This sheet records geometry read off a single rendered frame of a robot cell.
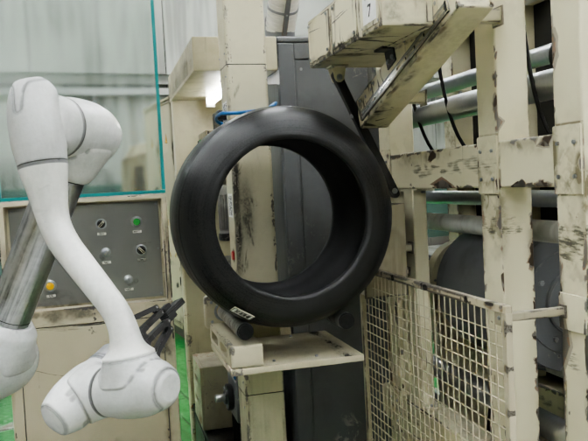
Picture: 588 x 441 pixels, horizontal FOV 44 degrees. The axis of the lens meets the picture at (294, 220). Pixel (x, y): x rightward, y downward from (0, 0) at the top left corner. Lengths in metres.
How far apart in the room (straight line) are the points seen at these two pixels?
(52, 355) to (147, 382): 1.24
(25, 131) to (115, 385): 0.53
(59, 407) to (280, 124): 0.88
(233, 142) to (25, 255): 0.57
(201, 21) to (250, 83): 9.68
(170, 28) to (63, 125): 10.24
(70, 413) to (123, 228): 1.19
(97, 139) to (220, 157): 0.34
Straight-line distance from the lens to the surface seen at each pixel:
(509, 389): 1.63
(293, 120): 1.89
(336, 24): 2.06
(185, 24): 11.85
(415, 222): 2.37
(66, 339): 2.58
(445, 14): 1.76
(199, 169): 1.85
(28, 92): 1.56
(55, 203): 1.53
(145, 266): 2.60
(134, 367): 1.40
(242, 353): 1.92
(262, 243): 2.27
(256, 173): 2.26
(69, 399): 1.50
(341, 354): 2.02
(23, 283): 1.77
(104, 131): 1.67
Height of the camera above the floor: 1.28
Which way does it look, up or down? 3 degrees down
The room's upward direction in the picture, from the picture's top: 3 degrees counter-clockwise
